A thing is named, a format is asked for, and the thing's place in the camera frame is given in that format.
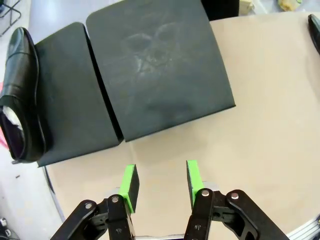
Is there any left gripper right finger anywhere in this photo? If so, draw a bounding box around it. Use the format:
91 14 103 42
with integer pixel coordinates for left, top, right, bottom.
183 159 291 240

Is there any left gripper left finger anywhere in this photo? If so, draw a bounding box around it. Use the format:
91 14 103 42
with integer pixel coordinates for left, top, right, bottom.
50 163 140 240

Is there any dark leather dress shoe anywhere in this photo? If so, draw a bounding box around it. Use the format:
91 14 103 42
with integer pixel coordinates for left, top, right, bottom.
307 13 320 56
0 26 55 165

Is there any aluminium slotted table frame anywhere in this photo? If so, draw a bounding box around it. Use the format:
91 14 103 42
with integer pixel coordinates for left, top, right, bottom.
286 214 320 240

